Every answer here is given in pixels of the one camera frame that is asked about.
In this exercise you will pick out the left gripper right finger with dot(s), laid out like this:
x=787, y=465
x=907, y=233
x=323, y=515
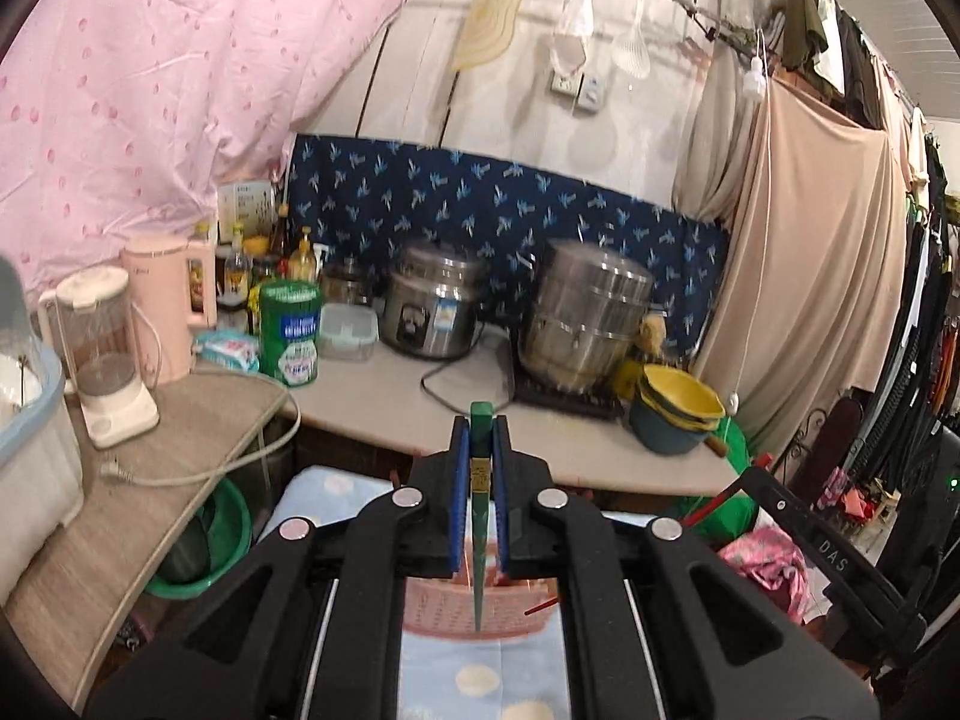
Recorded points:
x=500, y=446

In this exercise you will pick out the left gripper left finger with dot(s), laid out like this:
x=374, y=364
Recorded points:
x=460, y=450

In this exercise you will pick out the green chopstick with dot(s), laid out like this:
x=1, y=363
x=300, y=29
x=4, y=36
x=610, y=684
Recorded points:
x=481, y=423

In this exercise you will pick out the red chopstick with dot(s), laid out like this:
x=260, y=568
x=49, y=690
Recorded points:
x=763, y=462

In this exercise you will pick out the black induction cooktop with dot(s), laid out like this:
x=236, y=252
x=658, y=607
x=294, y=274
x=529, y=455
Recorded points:
x=598, y=403

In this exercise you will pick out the pink floral cloth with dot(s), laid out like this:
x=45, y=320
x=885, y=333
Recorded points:
x=770, y=559

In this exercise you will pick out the dark blue bowl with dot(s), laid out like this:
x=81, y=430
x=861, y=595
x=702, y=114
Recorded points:
x=662, y=436

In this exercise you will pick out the stainless rice cooker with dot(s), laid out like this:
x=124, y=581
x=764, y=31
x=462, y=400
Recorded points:
x=432, y=302

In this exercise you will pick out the green bag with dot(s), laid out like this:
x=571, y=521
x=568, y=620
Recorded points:
x=732, y=519

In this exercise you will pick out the large stainless steamer pot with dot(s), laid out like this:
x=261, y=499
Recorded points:
x=587, y=307

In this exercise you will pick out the clear food container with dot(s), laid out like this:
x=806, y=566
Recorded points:
x=347, y=332

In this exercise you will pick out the yellow bowl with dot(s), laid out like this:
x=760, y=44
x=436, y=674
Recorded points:
x=680, y=398

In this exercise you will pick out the blue planet-print tablecloth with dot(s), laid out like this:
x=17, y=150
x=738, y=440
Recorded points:
x=439, y=678

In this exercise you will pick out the green tin can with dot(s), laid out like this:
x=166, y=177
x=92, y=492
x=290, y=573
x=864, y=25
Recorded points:
x=289, y=316

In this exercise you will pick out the oil bottle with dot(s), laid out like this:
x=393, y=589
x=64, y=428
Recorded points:
x=302, y=264

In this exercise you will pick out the green plastic basin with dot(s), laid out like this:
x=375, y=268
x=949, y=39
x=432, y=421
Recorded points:
x=216, y=538

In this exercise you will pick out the wet wipes packet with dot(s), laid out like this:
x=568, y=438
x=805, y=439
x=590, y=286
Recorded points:
x=232, y=350

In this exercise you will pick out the navy floral backsplash cloth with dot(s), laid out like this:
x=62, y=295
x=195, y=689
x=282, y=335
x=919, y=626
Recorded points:
x=365, y=199

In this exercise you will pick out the beige hanging curtain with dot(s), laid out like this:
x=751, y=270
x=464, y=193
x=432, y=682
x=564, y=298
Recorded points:
x=812, y=285

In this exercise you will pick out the pink electric kettle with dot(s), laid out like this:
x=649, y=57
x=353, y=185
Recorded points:
x=172, y=281

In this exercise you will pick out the white blender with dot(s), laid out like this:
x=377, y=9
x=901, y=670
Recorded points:
x=90, y=313

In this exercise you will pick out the white dish rack box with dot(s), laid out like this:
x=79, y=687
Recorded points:
x=41, y=471

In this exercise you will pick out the wooden cutting board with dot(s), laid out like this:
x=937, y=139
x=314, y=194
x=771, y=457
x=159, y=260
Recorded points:
x=486, y=34

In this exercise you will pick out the pink dotted curtain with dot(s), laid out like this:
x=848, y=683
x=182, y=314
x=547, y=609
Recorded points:
x=122, y=117

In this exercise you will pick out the wall power socket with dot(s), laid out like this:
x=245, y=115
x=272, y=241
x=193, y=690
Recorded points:
x=581, y=93

